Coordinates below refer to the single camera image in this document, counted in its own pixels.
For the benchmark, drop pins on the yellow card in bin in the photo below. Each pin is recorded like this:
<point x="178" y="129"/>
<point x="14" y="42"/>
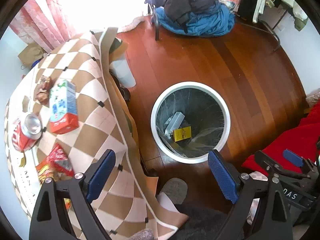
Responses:
<point x="182" y="133"/>

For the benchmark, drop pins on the clear plastic box in bin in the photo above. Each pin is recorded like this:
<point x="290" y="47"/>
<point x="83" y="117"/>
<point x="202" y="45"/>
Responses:
<point x="174" y="123"/>

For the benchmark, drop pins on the brown crumpled snack wrapper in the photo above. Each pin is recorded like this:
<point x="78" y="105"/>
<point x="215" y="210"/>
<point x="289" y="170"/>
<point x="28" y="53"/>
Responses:
<point x="42" y="90"/>

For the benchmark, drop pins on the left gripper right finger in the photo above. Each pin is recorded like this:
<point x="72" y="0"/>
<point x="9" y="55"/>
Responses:
<point x="272" y="219"/>

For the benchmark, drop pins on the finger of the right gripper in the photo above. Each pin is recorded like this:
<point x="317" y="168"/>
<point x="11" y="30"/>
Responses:
<point x="268" y="164"/>
<point x="293" y="157"/>

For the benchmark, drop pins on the red blanket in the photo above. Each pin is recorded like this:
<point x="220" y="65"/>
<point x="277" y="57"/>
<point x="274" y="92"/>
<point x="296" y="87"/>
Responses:
<point x="301" y="140"/>

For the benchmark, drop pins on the white plastic bin by bed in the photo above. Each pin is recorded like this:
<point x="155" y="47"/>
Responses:
<point x="120" y="69"/>

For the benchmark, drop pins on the black chair frame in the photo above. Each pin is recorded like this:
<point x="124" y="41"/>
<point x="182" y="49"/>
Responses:
<point x="154" y="18"/>

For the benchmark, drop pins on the checkered brown white bedspread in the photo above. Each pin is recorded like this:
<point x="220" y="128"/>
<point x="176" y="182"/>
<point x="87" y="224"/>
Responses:
<point x="127" y="203"/>

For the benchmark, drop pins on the white round trash bin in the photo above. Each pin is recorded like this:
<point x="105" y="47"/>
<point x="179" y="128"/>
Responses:
<point x="204" y="111"/>

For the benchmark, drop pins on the yellow fries snack bag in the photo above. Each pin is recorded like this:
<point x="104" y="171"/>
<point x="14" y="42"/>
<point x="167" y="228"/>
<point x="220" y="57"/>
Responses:
<point x="44" y="171"/>

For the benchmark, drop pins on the red snack wrapper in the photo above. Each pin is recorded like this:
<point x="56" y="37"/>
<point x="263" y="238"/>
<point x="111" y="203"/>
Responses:
<point x="58" y="160"/>

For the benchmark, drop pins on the blue quilted blanket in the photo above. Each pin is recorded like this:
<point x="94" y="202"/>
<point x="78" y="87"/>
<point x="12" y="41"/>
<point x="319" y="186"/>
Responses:
<point x="216" y="21"/>

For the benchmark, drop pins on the red cola can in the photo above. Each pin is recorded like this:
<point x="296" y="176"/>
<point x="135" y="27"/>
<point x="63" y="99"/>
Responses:
<point x="27" y="131"/>

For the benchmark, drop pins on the white blue milk carton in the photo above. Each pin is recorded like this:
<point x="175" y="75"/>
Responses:
<point x="63" y="109"/>

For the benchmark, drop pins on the black shoe under bed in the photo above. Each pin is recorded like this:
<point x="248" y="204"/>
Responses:
<point x="124" y="91"/>

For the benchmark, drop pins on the brown paper bag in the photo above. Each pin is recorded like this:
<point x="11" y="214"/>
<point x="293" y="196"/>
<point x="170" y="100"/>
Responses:
<point x="31" y="53"/>

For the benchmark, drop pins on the dark grey jacket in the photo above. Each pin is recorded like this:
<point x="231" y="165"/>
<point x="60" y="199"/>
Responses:
<point x="179" y="15"/>

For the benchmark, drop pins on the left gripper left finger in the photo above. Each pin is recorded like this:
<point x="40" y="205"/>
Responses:
<point x="50" y="219"/>

